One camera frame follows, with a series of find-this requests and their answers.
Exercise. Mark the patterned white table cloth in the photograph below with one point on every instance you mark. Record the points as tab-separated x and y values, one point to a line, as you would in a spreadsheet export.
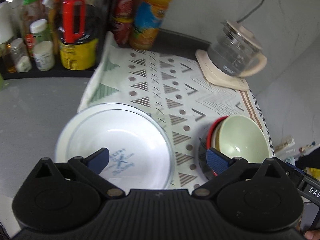
172	90

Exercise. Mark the cream kettle base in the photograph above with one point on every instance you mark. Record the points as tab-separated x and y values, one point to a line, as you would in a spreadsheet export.
215	76

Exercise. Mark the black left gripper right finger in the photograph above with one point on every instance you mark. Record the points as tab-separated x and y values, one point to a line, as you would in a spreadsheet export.
229	171

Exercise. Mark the glass kettle with cream handle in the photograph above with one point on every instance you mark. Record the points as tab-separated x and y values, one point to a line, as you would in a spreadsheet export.
236	51

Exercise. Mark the red handled oil bottle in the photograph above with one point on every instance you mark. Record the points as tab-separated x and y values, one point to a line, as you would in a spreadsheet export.
78	33

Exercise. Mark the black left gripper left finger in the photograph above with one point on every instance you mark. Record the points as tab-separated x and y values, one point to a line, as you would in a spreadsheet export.
88	169

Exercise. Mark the white cap spice jar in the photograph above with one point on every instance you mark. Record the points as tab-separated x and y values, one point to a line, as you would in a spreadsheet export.
43	55

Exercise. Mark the beige bowl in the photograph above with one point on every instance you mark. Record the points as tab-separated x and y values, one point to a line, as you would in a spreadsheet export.
215	136

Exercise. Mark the person's right hand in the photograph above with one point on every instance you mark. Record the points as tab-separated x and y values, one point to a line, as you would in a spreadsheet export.
312	235

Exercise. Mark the pale green bowl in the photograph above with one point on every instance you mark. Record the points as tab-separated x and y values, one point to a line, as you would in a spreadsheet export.
241	137

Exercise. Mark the orange juice bottle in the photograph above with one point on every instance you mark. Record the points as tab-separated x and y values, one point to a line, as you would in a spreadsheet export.
148	19

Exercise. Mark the white plate with blue logo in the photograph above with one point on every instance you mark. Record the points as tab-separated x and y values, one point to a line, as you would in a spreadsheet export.
141	155

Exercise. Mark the black metal shelf rack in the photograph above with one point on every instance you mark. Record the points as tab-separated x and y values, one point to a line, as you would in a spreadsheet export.
58	70

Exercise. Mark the red sauce bottle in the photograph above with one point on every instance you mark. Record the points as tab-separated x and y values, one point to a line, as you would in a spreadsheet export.
31	12

